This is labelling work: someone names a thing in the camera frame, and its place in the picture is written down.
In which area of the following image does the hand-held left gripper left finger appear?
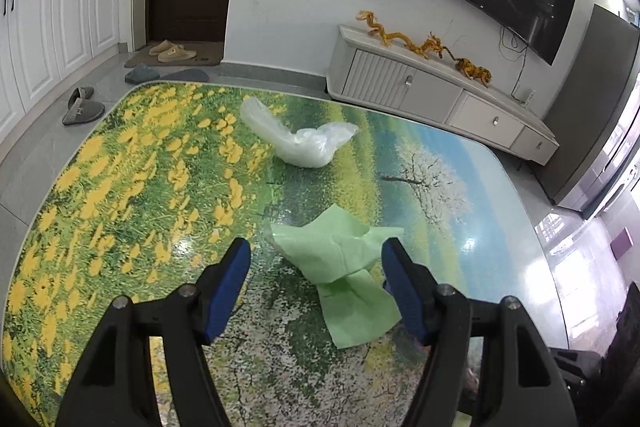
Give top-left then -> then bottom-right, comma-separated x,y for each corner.
55,237 -> 252,427

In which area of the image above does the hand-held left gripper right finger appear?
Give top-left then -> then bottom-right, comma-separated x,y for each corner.
382,237 -> 581,427

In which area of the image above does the green paper napkin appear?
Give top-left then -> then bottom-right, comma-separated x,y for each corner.
269,202 -> 405,351

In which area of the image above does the clear white plastic bag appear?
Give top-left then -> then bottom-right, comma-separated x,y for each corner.
239,96 -> 361,169

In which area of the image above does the white television cabinet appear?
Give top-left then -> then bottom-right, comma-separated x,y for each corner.
325,24 -> 560,166

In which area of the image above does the grey slipper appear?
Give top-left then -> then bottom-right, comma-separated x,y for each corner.
159,68 -> 211,84
124,63 -> 162,84
61,101 -> 106,127
67,86 -> 95,110

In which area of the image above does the golden tiger figurine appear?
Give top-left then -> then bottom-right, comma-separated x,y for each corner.
453,56 -> 494,88

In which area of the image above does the brown door mat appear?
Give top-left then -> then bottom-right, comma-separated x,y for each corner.
135,41 -> 224,68

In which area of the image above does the beige slipper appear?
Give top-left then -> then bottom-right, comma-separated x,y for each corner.
157,47 -> 199,64
148,39 -> 185,56

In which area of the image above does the golden dragon figurine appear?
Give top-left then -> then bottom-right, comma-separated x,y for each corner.
421,35 -> 456,61
355,10 -> 427,56

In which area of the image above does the grey tall appliance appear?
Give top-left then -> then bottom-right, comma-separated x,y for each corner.
544,4 -> 640,222

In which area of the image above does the white floor cabinet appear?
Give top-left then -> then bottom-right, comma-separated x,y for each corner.
0,0 -> 124,136

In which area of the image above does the black television cable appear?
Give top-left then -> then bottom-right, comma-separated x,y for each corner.
499,26 -> 532,98

